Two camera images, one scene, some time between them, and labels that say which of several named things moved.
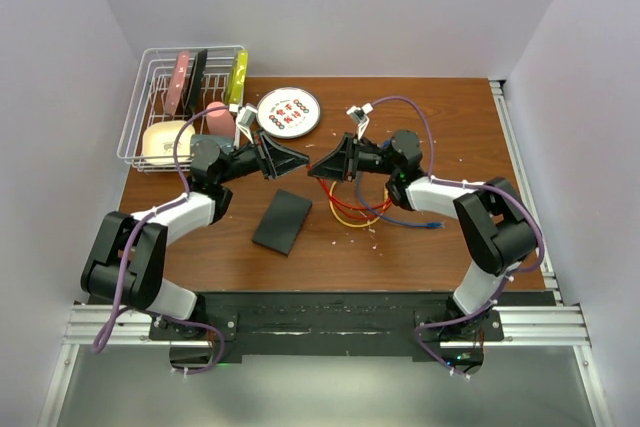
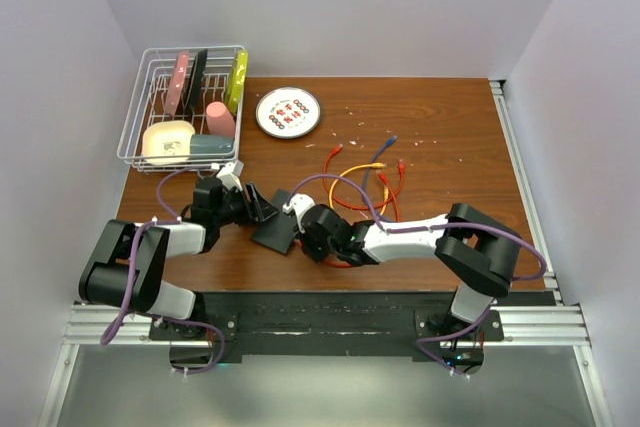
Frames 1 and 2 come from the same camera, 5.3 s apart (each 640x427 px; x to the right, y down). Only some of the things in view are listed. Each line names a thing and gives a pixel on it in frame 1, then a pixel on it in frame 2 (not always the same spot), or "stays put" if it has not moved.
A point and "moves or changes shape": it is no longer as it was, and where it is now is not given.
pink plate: [178, 82] stays put
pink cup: [220, 122] stays put
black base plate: [279, 327] stays put
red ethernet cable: [334, 201] moves or changes shape
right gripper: [342, 163] → [313, 255]
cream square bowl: [158, 142] stays put
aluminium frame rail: [536, 320] stays put
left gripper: [272, 158] → [260, 208]
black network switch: [282, 221] stays put
